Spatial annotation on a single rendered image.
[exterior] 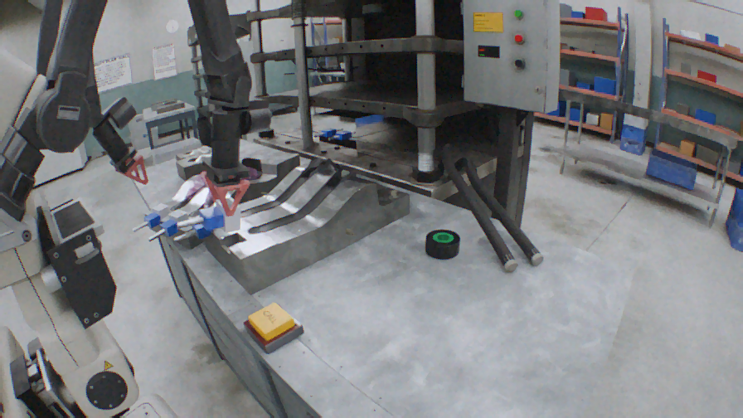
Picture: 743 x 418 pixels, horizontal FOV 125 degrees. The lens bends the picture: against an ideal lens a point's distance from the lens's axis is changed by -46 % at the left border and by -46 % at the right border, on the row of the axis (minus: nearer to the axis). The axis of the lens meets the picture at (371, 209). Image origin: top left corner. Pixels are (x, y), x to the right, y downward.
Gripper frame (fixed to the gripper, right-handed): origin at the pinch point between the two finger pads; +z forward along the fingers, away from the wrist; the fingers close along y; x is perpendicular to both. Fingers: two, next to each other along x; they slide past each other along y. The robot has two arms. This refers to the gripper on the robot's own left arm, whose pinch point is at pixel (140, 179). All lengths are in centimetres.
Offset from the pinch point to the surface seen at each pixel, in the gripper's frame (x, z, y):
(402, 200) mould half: -36, 34, -52
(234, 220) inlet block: -2.6, 7.1, -37.2
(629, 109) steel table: -296, 159, -150
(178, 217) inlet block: 0.5, 12.6, -8.7
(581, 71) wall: -624, 298, -99
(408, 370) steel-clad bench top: 7, 19, -78
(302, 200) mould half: -20.1, 21.2, -35.1
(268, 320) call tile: 10, 13, -55
